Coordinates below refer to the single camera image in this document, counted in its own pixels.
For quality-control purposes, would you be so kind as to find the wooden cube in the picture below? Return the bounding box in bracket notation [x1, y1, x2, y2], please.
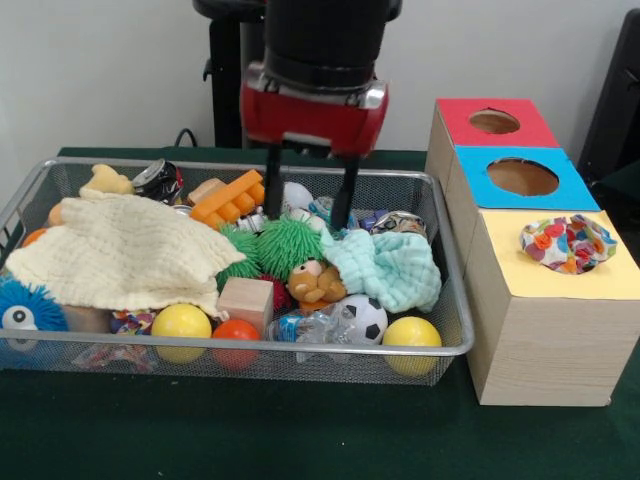
[217, 276, 275, 335]

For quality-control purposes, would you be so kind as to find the cream waffle cloth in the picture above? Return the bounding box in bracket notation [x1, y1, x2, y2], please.
[4, 192, 247, 317]

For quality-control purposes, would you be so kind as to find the blue spiky toy with eyes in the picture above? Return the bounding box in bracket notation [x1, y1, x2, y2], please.
[0, 273, 70, 369]

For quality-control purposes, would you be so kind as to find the wooden box with three holes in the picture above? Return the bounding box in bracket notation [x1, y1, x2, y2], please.
[424, 97, 640, 407]

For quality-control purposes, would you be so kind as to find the shallow mesh bin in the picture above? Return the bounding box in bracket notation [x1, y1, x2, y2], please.
[0, 156, 475, 387]

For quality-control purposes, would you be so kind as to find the orange ball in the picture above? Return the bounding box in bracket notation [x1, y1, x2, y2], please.
[211, 318, 262, 370]

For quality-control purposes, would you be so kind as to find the orange plastic building block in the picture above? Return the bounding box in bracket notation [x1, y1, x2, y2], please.
[188, 168, 270, 231]

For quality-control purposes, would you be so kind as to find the yellow ball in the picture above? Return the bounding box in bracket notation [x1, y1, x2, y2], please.
[382, 315, 444, 377]
[150, 303, 213, 365]

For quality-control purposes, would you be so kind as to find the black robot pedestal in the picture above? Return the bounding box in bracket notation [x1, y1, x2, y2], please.
[192, 0, 404, 151]

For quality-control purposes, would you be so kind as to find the small soccer ball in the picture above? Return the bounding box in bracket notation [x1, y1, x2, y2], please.
[335, 293, 389, 346]

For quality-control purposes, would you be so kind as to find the green spiky toy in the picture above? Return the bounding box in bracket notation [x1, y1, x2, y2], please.
[215, 212, 326, 294]

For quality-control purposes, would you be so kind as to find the colourful polka-dot cloth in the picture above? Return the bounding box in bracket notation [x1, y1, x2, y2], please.
[518, 213, 619, 275]

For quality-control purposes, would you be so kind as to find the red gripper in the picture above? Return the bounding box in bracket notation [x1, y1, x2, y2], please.
[239, 82, 390, 230]

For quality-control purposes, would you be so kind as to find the dark green tablecloth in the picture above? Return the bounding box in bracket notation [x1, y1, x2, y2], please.
[589, 160, 640, 214]
[0, 145, 640, 480]

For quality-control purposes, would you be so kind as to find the mint waffle cloth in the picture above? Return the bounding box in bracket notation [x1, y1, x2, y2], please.
[319, 228, 443, 314]

